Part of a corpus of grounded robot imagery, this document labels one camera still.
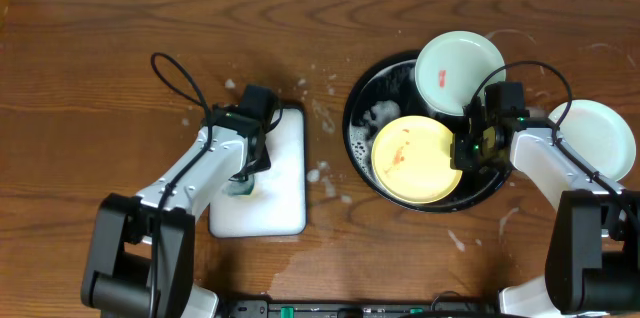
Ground green sponge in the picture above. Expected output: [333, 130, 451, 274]
[222, 176, 255, 197]

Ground yellow plate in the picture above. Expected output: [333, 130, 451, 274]
[371, 116, 462, 204]

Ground mint plate small red stain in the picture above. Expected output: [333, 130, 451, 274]
[414, 31, 505, 116]

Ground mint plate long red stain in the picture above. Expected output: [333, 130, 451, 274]
[560, 100, 636, 181]

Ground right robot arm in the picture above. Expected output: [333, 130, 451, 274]
[451, 98, 639, 317]

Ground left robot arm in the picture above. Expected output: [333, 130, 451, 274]
[80, 107, 274, 317]

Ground black round tray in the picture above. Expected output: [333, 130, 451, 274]
[342, 50, 511, 213]

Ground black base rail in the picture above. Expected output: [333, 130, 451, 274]
[214, 299, 499, 318]

